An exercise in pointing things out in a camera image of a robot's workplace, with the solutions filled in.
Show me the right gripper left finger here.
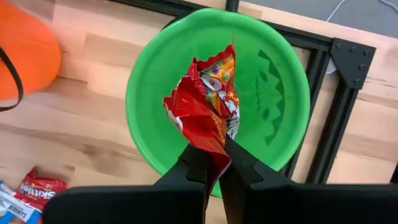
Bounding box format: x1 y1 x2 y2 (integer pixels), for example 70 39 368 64
154 143 233 202

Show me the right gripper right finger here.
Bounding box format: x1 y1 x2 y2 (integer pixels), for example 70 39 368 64
218 136 295 224

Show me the red Skittles candy bag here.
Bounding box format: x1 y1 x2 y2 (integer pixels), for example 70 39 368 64
163 32 241 195
14 167 68 224

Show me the green plastic bucket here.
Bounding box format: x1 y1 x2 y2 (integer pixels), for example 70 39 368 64
125 7 311 200

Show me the white blue Hershey's bar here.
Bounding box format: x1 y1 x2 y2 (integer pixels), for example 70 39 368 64
0 181 42 224

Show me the orange plastic bucket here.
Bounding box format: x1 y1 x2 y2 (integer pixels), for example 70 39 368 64
0 0 62 113

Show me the black aluminium table frame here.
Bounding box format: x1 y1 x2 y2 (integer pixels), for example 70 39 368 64
108 0 398 186

